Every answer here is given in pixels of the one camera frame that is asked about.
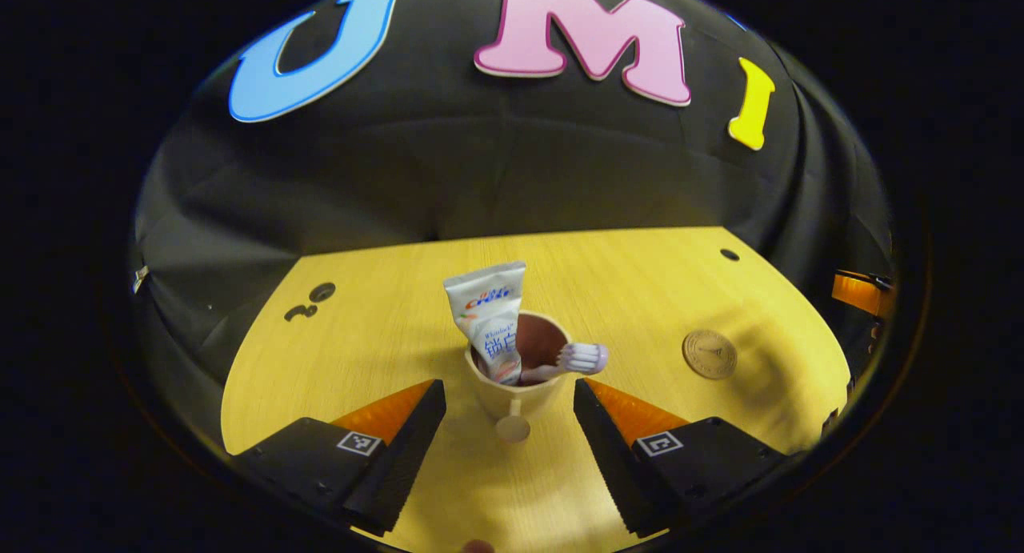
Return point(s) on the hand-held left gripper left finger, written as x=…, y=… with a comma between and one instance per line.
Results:
x=412, y=449

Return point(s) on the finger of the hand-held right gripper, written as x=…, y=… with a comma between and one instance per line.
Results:
x=856, y=293

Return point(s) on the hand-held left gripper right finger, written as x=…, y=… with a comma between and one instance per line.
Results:
x=608, y=449

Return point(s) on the white toothbrush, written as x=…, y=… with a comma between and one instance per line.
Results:
x=584, y=358

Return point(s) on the beige cup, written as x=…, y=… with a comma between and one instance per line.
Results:
x=512, y=401

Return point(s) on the round brown coaster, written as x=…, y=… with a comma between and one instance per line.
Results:
x=710, y=354

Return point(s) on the white toothpaste tube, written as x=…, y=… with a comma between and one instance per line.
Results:
x=488, y=305

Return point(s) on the yellow wooden desktop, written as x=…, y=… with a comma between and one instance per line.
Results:
x=384, y=345

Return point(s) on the white cloth clip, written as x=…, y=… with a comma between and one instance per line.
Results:
x=140, y=278

